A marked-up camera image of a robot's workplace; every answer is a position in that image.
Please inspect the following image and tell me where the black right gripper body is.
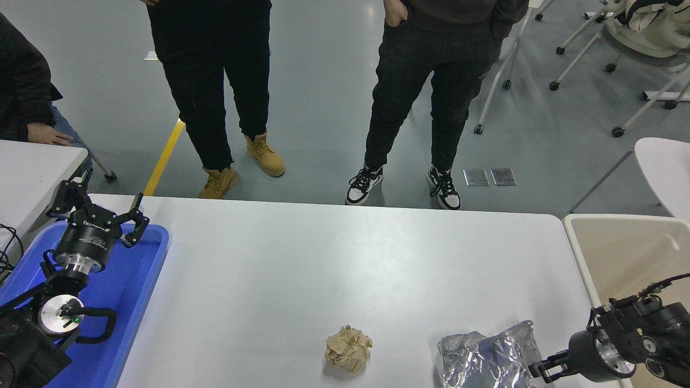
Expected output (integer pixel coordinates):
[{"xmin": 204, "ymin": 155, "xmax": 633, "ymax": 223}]
[{"xmin": 568, "ymin": 329, "xmax": 638, "ymax": 383}]

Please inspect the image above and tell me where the white wheeled chair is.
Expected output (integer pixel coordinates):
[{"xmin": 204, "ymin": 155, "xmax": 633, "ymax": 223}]
[
  {"xmin": 534, "ymin": 0, "xmax": 620, "ymax": 56},
  {"xmin": 549, "ymin": 24, "xmax": 620, "ymax": 91}
]

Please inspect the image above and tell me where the person's hand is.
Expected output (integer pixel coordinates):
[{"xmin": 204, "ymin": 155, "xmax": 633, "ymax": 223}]
[{"xmin": 27, "ymin": 123, "xmax": 74, "ymax": 147}]

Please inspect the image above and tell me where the cream jacket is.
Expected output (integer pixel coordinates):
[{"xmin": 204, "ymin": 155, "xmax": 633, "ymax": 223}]
[{"xmin": 606, "ymin": 0, "xmax": 690, "ymax": 58}]

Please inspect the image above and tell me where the person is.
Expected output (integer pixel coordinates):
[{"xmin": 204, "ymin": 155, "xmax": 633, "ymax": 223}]
[
  {"xmin": 0, "ymin": 13, "xmax": 91, "ymax": 162},
  {"xmin": 345, "ymin": 0, "xmax": 530, "ymax": 211},
  {"xmin": 141, "ymin": 0, "xmax": 286, "ymax": 200}
]

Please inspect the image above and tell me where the large pale bin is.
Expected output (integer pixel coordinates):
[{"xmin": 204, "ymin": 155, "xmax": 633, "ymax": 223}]
[{"xmin": 562, "ymin": 214, "xmax": 690, "ymax": 388}]

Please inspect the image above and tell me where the white wheeled table frame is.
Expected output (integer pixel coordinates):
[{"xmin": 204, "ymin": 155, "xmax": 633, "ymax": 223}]
[{"xmin": 612, "ymin": 65, "xmax": 690, "ymax": 138}]

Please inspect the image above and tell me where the white rounded side table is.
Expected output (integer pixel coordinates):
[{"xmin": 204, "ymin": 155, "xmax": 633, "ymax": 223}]
[{"xmin": 570, "ymin": 137, "xmax": 690, "ymax": 221}]

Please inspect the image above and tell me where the crumpled tan paper ball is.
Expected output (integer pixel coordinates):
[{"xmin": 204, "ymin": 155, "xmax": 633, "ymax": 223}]
[{"xmin": 324, "ymin": 324, "xmax": 374, "ymax": 373}]

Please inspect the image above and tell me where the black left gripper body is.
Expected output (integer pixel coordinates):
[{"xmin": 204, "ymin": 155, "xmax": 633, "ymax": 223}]
[{"xmin": 53, "ymin": 205, "xmax": 121, "ymax": 266}]

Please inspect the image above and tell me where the white wheeled chair frame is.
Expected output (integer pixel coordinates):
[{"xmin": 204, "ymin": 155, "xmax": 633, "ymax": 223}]
[{"xmin": 473, "ymin": 0, "xmax": 542, "ymax": 135}]

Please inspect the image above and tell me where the grey wheeled chair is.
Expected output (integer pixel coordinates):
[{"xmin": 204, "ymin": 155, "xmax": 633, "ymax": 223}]
[{"xmin": 89, "ymin": 151, "xmax": 118, "ymax": 182}]

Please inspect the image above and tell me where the blue plastic tray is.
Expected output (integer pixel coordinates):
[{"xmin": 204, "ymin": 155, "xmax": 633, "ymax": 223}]
[{"xmin": 0, "ymin": 221, "xmax": 170, "ymax": 388}]

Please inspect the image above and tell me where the person's right hand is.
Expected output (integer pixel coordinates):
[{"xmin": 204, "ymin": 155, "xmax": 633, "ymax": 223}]
[{"xmin": 384, "ymin": 0, "xmax": 409, "ymax": 29}]

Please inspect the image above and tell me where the black cable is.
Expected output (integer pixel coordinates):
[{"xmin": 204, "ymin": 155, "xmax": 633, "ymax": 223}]
[{"xmin": 0, "ymin": 224, "xmax": 25, "ymax": 283}]

